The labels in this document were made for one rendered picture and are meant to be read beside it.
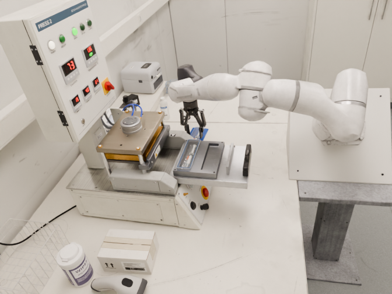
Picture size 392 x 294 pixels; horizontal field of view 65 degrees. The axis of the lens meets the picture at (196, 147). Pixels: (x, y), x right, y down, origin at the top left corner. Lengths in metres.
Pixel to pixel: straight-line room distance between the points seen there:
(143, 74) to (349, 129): 1.43
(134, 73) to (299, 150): 1.23
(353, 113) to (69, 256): 1.04
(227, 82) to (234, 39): 2.46
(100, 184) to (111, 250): 0.28
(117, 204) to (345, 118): 0.90
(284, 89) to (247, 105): 0.15
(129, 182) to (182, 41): 2.69
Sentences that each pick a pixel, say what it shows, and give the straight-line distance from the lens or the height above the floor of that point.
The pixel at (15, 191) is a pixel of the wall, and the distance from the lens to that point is 1.53.
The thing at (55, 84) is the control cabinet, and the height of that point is 1.37.
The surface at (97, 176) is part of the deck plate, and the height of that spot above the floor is 0.93.
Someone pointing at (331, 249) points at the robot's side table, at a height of 0.13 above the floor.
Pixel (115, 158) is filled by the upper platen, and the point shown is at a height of 1.04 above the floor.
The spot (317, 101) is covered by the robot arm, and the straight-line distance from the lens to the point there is 1.10.
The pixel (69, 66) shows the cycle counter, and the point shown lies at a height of 1.40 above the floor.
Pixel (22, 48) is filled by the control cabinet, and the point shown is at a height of 1.49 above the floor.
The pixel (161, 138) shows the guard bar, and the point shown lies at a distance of 1.24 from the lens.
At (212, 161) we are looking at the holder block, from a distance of 1.20.
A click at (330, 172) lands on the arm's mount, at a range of 1.49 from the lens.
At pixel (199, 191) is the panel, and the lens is 1.31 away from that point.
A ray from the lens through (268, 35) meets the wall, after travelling 3.57.
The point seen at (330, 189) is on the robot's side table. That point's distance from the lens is 1.46.
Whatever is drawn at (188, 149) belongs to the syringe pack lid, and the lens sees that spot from 1.23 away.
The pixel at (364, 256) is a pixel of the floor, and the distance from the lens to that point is 2.22.
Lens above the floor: 1.74
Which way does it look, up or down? 36 degrees down
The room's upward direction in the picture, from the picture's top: 7 degrees counter-clockwise
